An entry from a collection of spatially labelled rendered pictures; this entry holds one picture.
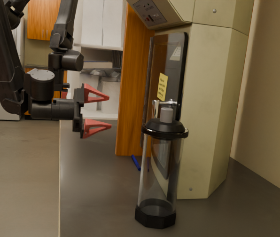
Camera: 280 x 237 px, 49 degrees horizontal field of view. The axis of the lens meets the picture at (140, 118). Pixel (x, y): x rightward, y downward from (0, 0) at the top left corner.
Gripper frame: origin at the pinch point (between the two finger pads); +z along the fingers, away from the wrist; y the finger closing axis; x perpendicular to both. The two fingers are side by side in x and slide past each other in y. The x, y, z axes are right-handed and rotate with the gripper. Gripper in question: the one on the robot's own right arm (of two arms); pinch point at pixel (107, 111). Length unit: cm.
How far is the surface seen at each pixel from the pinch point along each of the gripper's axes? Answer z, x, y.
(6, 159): -66, 277, 132
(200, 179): 26.1, 5.5, -17.8
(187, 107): 19.4, -9.4, -4.3
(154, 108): 12.0, -5.1, -2.0
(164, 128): 8.9, -16.0, -15.6
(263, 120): 61, 11, 9
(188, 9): 16.0, -27.2, 11.8
